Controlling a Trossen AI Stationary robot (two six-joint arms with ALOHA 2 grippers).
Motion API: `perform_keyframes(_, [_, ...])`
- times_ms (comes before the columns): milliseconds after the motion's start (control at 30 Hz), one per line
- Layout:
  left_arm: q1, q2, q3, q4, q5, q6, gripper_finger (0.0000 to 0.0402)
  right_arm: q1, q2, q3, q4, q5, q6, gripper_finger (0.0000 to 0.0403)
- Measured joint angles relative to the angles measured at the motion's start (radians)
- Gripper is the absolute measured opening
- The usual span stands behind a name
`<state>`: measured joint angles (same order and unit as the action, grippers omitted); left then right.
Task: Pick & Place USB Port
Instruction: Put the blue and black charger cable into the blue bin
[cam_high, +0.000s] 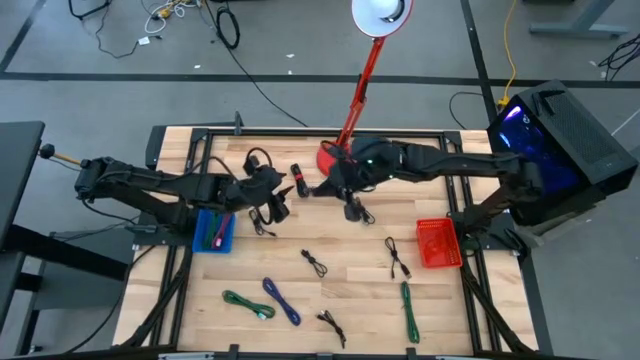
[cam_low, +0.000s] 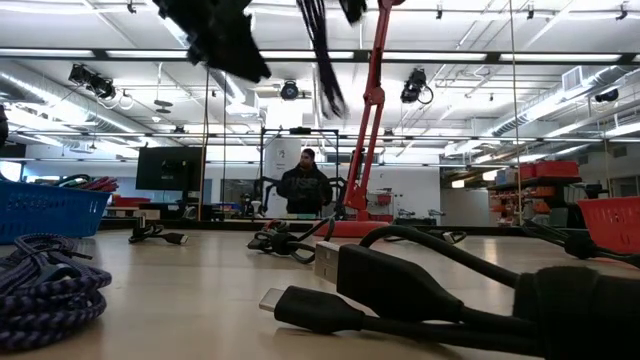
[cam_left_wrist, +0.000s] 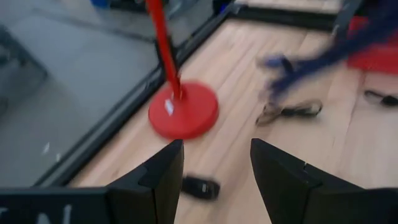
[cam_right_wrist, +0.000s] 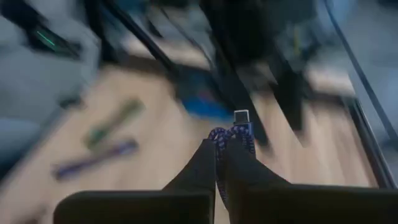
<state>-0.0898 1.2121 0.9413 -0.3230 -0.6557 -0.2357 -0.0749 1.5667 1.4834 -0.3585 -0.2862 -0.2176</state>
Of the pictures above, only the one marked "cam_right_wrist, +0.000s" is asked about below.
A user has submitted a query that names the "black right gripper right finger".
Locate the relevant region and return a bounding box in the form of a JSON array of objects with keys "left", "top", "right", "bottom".
[{"left": 223, "top": 139, "right": 292, "bottom": 224}]

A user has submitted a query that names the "blue braided USB cable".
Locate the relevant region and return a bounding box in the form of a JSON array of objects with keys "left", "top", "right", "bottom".
[
  {"left": 207, "top": 109, "right": 257, "bottom": 213},
  {"left": 50, "top": 139, "right": 141, "bottom": 182}
]

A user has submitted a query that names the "green braided USB cable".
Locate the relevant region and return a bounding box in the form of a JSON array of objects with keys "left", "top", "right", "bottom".
[{"left": 83, "top": 98, "right": 147, "bottom": 151}]

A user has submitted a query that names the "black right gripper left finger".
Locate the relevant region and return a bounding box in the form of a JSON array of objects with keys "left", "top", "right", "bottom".
[{"left": 161, "top": 138, "right": 217, "bottom": 224}]

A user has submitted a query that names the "blue plastic basket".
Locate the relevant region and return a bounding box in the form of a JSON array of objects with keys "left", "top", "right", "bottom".
[{"left": 178, "top": 68, "right": 238, "bottom": 123}]

